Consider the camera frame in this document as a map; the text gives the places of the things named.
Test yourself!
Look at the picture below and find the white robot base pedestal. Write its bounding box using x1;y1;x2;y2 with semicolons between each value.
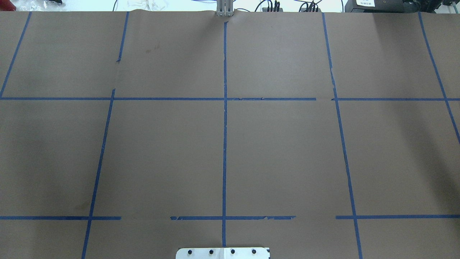
175;247;271;259

